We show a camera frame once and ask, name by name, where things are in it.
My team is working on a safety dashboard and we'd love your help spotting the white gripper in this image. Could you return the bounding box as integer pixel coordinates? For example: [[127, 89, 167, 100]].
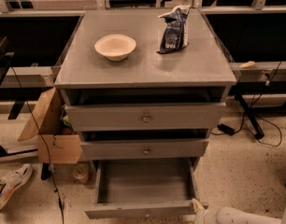
[[192, 199, 217, 224]]

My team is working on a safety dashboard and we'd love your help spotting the grey bottom drawer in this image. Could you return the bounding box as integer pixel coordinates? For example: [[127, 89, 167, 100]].
[[86, 158, 199, 219]]

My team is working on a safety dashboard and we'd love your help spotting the grey drawer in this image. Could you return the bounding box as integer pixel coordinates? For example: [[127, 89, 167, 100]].
[[65, 103, 225, 132], [81, 139, 208, 160], [86, 158, 199, 219]]

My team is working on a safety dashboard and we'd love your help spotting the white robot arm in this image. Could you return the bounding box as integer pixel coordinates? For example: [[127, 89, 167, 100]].
[[192, 199, 286, 224]]

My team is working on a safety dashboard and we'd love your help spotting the grey middle drawer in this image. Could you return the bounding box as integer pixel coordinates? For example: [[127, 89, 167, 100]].
[[81, 139, 208, 160]]

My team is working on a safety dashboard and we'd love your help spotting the grey drawer cabinet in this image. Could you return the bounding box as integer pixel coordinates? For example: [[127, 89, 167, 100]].
[[53, 8, 237, 181]]

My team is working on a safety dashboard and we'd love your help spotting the grey top drawer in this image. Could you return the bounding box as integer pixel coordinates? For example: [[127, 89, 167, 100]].
[[65, 103, 225, 132]]

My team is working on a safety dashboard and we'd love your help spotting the black table leg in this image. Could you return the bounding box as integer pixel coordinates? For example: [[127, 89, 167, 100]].
[[235, 91, 265, 140]]

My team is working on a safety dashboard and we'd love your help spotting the plastic cup on floor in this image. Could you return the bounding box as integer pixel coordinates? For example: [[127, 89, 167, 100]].
[[73, 163, 89, 184]]

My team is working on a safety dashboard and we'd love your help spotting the small yellow sponge piece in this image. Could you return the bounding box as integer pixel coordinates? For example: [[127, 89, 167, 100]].
[[239, 61, 255, 68]]

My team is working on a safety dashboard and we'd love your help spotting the brown cardboard box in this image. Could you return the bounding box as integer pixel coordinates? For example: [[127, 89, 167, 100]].
[[18, 88, 82, 164]]

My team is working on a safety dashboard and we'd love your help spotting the blue white chip bag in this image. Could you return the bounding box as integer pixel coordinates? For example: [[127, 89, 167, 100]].
[[158, 5, 190, 54]]

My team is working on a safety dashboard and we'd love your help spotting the white sneaker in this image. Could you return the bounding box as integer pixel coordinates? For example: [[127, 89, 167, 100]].
[[0, 163, 33, 210]]

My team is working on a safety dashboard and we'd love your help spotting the black power adapter with cable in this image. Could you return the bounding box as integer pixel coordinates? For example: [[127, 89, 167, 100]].
[[210, 114, 283, 147]]

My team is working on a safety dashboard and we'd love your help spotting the black floor cable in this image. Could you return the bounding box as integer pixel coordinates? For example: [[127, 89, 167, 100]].
[[8, 65, 65, 224]]

